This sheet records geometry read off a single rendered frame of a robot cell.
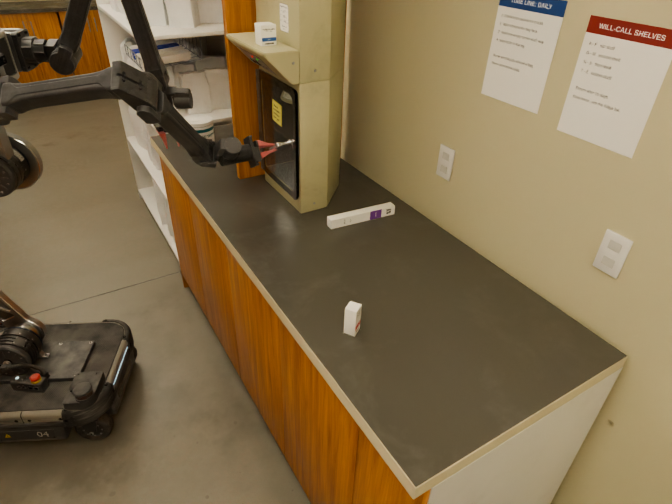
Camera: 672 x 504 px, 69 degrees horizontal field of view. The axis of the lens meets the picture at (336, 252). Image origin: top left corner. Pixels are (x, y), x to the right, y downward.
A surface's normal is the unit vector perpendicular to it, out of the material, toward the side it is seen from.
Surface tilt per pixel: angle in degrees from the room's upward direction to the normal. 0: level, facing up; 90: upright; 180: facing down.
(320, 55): 90
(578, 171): 90
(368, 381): 0
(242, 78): 90
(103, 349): 0
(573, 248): 90
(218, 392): 0
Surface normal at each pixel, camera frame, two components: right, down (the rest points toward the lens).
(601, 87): -0.85, 0.27
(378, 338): 0.04, -0.82
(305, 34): 0.52, 0.50
